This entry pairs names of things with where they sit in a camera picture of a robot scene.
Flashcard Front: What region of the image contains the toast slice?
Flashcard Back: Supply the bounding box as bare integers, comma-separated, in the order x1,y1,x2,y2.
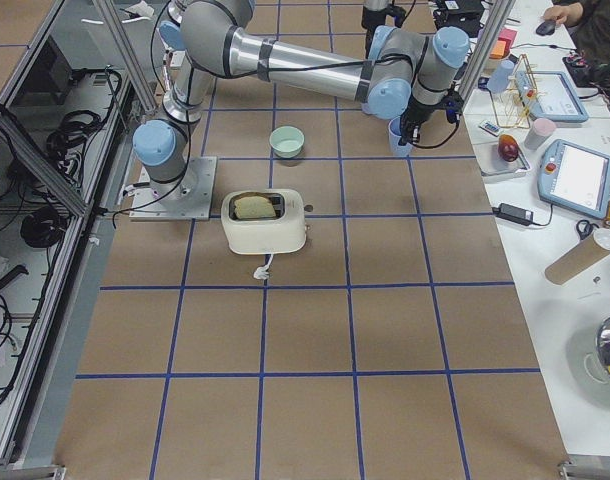
233,194,276,220

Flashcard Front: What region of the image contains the aluminium frame post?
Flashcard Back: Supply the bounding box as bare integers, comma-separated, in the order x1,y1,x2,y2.
458,0,515,103

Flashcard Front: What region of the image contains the red apple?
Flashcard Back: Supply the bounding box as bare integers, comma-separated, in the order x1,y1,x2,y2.
497,134,520,162

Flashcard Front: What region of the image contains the blue cup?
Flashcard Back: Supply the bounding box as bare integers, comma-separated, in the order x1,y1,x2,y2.
388,117,413,158

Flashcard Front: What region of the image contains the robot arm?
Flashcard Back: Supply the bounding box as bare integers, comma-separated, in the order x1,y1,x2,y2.
133,1,470,209

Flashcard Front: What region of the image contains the teach pendant tablet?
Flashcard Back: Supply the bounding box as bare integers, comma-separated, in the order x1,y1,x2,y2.
514,71,589,123
537,140,610,218

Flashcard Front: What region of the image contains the cream toaster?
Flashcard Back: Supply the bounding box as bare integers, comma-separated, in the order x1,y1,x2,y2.
221,189,307,255

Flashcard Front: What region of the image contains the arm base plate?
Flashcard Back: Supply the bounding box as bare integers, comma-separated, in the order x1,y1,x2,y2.
128,156,218,221

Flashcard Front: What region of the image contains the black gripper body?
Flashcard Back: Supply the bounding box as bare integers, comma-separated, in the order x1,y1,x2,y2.
399,96,436,138

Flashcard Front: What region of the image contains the cardboard tube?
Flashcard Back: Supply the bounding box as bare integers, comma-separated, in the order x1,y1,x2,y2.
544,228,610,285

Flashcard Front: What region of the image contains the mint green bowl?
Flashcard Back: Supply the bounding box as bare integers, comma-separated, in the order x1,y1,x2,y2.
269,125,305,159

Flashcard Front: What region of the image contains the black power adapter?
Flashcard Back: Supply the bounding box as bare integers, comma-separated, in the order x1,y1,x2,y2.
494,203,533,226

